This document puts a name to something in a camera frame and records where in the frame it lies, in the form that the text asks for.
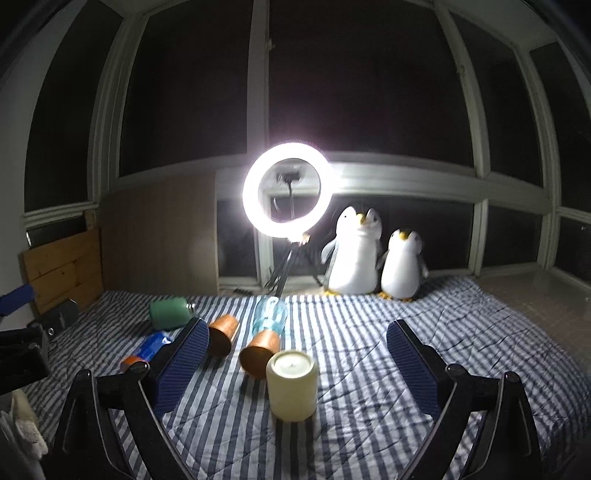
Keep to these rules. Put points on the blue bottle with orange cap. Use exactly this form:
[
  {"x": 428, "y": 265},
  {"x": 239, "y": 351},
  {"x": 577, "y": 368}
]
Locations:
[{"x": 150, "y": 347}]

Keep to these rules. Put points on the black tripod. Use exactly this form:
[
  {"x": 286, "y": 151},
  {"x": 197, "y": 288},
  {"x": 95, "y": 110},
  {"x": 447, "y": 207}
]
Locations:
[{"x": 281, "y": 270}]

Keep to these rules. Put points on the wooden headboard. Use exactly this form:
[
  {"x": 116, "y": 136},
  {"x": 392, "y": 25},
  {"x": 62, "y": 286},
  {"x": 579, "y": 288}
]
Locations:
[{"x": 62, "y": 272}]

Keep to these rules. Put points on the blue white striped blanket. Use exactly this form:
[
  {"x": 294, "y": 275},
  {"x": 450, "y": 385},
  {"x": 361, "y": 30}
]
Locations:
[{"x": 360, "y": 369}]

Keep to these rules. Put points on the white window frame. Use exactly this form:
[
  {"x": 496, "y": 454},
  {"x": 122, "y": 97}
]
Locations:
[{"x": 415, "y": 184}]

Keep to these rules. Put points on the clear blue glass cup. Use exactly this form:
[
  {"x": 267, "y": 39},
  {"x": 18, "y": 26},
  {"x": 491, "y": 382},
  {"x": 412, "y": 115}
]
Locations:
[{"x": 270, "y": 317}]

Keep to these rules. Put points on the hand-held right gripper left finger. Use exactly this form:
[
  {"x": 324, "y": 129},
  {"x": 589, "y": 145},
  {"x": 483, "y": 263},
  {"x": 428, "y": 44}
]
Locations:
[{"x": 178, "y": 369}]

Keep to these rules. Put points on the cream cup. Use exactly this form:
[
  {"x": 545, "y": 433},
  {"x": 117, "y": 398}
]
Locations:
[{"x": 292, "y": 385}]

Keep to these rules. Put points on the green cup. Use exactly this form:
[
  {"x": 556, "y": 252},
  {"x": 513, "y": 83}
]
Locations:
[{"x": 170, "y": 314}]

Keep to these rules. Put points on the large penguin plush toy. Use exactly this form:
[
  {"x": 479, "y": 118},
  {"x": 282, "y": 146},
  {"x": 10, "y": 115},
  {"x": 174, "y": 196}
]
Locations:
[{"x": 353, "y": 258}]

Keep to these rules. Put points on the copper cup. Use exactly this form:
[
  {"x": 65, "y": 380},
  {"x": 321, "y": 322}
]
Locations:
[
  {"x": 222, "y": 333},
  {"x": 259, "y": 354}
]

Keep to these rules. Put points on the white cloth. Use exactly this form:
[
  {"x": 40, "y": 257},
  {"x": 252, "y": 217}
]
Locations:
[{"x": 21, "y": 424}]

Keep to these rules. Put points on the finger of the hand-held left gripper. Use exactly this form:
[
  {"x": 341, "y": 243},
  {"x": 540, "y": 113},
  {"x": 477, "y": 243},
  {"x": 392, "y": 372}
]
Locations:
[
  {"x": 61, "y": 314},
  {"x": 18, "y": 297}
]

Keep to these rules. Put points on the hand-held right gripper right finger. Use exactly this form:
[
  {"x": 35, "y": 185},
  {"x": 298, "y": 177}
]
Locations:
[{"x": 413, "y": 369}]

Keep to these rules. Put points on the small penguin plush toy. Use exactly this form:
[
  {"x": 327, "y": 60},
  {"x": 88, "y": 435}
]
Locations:
[{"x": 402, "y": 267}]

